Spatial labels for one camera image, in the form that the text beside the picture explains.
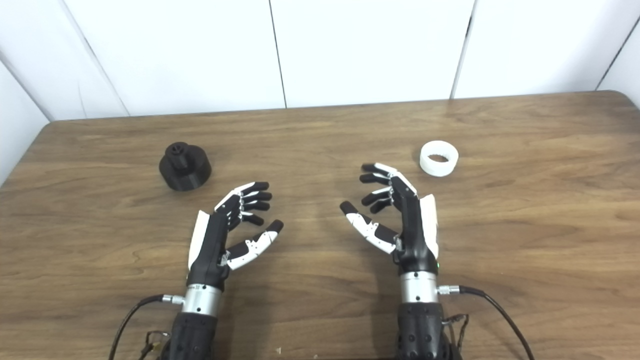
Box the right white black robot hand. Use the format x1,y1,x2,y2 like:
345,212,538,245
340,162,441,276

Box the thin left arm wires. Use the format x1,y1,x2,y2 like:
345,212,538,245
140,330,171,360

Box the round black plastic part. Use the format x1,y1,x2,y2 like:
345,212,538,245
159,142,212,192

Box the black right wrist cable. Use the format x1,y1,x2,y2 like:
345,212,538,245
437,285,535,360

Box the thin right arm wires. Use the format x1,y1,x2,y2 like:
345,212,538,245
442,314,470,351

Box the white toothed plastic ring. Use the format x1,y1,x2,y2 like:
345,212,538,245
419,140,459,177

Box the thin arm wires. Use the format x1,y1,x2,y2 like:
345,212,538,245
442,314,470,351
140,330,171,360

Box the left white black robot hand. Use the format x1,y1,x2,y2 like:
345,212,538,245
187,181,285,292

